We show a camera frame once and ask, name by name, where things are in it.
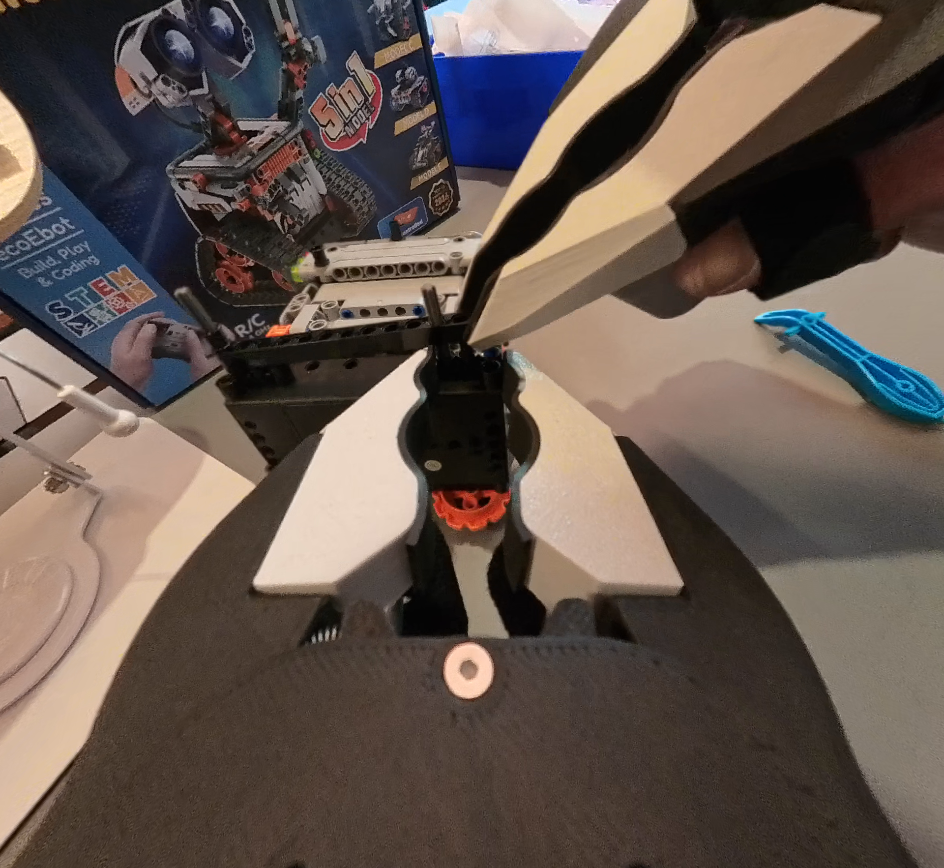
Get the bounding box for light blue plastic tool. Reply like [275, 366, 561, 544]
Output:
[754, 309, 944, 426]

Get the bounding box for person's right hand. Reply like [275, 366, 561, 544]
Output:
[675, 117, 944, 302]

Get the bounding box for building block robot chassis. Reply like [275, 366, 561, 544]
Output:
[177, 230, 528, 533]

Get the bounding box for long black holed beam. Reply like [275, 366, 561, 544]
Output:
[214, 318, 473, 371]

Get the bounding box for dark grey axle rod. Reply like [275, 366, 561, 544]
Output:
[177, 289, 226, 356]

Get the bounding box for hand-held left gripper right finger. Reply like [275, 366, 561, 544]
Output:
[507, 355, 685, 607]

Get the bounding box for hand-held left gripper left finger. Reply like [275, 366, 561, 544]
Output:
[251, 350, 432, 611]

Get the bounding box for blue plastic bin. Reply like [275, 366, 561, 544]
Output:
[431, 49, 587, 172]

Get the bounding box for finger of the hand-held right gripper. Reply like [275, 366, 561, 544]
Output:
[467, 3, 885, 353]
[456, 0, 707, 317]

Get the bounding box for white paper sheets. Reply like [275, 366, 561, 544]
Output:
[428, 0, 613, 58]

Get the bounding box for blue robot kit box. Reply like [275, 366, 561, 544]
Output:
[0, 0, 462, 410]

